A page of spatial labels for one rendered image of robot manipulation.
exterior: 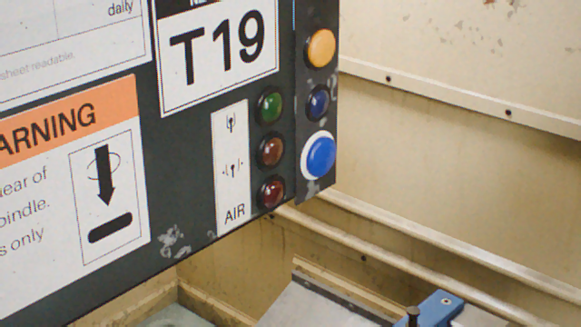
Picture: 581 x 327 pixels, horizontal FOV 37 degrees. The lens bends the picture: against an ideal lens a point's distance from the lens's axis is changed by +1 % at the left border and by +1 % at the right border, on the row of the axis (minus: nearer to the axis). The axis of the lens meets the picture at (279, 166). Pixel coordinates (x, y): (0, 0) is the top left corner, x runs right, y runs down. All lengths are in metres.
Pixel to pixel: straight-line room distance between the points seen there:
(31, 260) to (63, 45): 0.11
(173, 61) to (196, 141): 0.06
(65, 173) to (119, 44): 0.07
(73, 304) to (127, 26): 0.16
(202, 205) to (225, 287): 1.49
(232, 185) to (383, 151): 1.00
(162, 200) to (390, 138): 1.03
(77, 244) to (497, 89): 0.97
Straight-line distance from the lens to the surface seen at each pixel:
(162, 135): 0.50
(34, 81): 0.43
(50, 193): 0.46
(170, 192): 0.52
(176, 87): 0.49
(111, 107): 0.47
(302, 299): 1.79
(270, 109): 0.55
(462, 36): 1.37
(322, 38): 0.57
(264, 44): 0.54
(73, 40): 0.44
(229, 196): 0.55
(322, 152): 0.60
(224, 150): 0.54
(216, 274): 2.03
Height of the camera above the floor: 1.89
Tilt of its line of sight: 27 degrees down
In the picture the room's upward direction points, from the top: 1 degrees counter-clockwise
